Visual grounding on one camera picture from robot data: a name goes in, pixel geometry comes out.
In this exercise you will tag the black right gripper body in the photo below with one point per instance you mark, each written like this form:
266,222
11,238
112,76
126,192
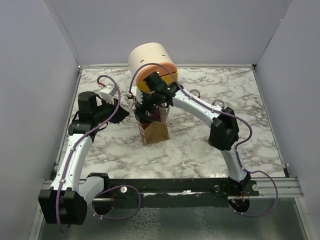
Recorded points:
149,104

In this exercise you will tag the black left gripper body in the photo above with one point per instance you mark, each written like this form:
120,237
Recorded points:
105,112

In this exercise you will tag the red cola can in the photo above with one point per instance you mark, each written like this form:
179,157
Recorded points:
195,93
145,120

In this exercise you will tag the red cola can front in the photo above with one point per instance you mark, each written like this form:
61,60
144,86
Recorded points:
145,120

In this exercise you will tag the brown canvas bag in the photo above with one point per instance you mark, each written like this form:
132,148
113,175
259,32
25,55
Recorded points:
157,131

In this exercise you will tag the black yellow can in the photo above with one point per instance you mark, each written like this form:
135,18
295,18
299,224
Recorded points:
209,142

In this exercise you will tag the purple fanta can front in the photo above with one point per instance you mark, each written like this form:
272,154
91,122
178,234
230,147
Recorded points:
157,114

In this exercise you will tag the purple fanta can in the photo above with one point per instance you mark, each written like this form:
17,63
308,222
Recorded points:
157,114
219,104

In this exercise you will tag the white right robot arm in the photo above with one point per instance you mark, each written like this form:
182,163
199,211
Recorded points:
224,129

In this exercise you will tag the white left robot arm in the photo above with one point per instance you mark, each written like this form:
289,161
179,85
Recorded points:
66,201

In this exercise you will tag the cream round drawer cabinet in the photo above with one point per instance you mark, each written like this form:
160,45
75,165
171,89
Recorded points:
148,58

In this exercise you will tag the purple fanta can rear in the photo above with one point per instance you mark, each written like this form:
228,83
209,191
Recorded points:
219,104

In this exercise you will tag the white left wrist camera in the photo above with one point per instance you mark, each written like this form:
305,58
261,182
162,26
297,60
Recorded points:
108,92

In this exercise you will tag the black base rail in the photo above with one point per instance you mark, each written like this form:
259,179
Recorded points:
106,193

